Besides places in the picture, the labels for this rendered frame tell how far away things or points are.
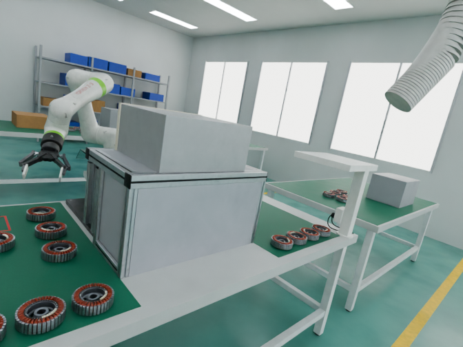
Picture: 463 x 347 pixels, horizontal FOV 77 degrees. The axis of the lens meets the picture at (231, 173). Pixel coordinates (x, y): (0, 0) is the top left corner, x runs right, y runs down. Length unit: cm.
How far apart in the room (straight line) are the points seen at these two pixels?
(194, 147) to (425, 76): 123
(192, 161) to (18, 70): 713
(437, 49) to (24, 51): 753
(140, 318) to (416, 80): 161
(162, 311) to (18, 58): 743
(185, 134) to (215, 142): 15
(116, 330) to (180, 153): 58
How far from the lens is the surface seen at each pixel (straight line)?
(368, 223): 239
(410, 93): 178
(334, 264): 207
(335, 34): 650
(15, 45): 807
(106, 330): 94
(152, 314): 99
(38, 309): 99
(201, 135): 111
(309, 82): 649
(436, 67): 185
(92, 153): 130
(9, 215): 164
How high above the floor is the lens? 137
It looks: 12 degrees down
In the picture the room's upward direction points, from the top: 10 degrees clockwise
